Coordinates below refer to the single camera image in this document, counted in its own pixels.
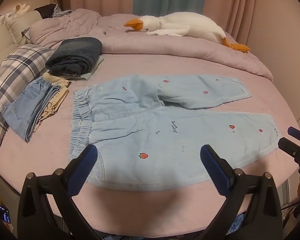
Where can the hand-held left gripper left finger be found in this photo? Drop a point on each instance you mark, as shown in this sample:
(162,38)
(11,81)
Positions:
(80,172)

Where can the white plush rabbit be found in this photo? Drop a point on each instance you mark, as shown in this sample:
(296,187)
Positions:
(19,8)

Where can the bed with pink sheet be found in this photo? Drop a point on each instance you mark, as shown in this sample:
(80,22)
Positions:
(52,145)

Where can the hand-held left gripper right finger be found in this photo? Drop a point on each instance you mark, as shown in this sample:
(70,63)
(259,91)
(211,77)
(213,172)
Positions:
(215,170)

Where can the pink duvet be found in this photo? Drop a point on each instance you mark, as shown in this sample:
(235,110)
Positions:
(140,42)

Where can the folded beige pants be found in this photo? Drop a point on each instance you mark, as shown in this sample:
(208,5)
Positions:
(60,95)

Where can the blue plaid pillow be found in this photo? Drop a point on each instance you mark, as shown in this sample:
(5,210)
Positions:
(15,75)

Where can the folded dark blue jeans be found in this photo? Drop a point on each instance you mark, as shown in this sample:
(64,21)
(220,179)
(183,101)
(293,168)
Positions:
(75,55)

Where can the beige cushion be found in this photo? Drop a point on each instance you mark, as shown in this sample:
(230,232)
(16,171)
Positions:
(21,25)

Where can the smartphone with lit screen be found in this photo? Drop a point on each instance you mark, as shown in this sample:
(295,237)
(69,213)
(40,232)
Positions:
(1,211)

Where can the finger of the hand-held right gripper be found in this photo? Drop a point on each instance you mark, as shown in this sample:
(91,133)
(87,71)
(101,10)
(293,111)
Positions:
(296,131)
(288,147)

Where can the white goose plush toy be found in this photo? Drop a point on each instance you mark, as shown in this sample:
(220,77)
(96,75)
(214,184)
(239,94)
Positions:
(190,25)

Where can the folded pale green cloth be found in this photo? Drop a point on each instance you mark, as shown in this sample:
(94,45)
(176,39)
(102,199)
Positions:
(97,67)

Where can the plaid shirt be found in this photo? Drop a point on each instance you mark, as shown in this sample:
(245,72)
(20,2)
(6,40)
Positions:
(63,12)

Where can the dark clothes pile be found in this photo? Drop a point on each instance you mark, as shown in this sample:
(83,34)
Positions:
(46,10)

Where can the folded blue denim pants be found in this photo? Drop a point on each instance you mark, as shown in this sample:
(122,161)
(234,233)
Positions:
(27,110)

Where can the light blue strawberry print pants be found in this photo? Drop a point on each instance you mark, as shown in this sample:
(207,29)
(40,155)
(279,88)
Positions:
(145,135)

